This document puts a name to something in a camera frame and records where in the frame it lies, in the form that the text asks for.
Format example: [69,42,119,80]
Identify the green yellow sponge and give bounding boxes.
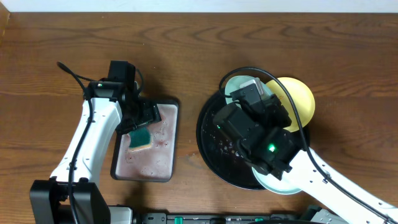
[129,128,152,151]

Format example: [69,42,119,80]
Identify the light blue plate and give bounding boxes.
[224,75,254,105]
[252,168,302,195]

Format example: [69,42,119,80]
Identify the yellow plate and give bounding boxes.
[266,77,315,133]

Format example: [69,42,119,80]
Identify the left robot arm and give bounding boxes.
[30,81,161,223]

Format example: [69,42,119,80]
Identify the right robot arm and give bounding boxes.
[213,95,397,223]

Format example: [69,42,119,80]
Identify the black rectangular soapy tray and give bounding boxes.
[110,100,179,182]

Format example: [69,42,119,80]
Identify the round black serving tray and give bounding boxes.
[196,91,264,190]

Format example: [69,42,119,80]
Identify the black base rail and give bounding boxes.
[132,212,309,224]

